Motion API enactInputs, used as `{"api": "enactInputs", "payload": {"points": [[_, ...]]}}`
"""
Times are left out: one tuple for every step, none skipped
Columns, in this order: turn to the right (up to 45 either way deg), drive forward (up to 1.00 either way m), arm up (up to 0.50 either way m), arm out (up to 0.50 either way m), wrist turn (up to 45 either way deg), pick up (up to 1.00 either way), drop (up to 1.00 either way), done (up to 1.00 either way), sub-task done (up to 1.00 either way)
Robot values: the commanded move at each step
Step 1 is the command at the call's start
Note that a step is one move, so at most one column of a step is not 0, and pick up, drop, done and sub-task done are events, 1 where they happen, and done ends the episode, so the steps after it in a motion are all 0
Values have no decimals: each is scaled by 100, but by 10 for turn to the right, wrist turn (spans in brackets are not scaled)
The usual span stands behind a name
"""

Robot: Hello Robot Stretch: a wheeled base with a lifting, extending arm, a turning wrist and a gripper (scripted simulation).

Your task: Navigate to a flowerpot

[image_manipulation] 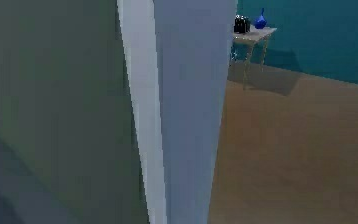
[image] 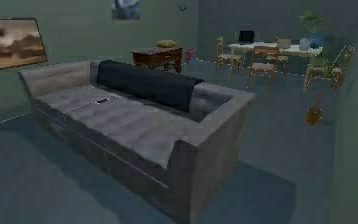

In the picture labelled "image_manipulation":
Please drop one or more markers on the grey-blue room door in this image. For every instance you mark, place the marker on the grey-blue room door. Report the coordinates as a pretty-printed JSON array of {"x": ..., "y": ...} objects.
[{"x": 190, "y": 110}]

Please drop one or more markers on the black toaster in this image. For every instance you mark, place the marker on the black toaster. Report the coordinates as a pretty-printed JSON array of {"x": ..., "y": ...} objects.
[{"x": 241, "y": 24}]

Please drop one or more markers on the pale wooden side table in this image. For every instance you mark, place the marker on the pale wooden side table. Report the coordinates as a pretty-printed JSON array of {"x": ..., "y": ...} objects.
[{"x": 257, "y": 34}]

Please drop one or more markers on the blue vase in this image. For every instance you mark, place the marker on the blue vase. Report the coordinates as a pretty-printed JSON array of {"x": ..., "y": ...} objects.
[{"x": 260, "y": 22}]

